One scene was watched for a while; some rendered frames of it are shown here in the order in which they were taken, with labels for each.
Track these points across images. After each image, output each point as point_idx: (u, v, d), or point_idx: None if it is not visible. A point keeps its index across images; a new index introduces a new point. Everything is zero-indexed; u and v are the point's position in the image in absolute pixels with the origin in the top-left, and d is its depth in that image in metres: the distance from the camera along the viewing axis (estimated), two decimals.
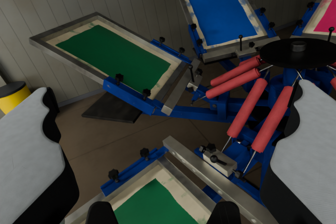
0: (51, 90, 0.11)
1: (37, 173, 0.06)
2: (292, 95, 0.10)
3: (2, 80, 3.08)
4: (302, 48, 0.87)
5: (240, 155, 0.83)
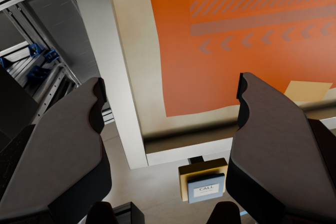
0: (102, 80, 0.12)
1: (77, 160, 0.06)
2: (239, 87, 0.11)
3: None
4: None
5: None
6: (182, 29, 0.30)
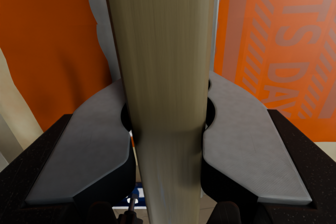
0: None
1: (104, 156, 0.06)
2: None
3: None
4: None
5: None
6: (318, 124, 0.31)
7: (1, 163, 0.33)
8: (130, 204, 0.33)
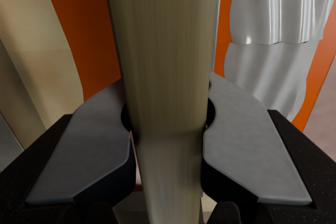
0: None
1: (104, 156, 0.06)
2: None
3: None
4: None
5: None
6: None
7: None
8: None
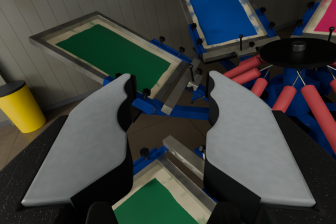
0: (134, 77, 0.12)
1: (101, 156, 0.06)
2: (206, 86, 0.11)
3: (2, 79, 3.08)
4: (302, 48, 0.87)
5: None
6: None
7: None
8: None
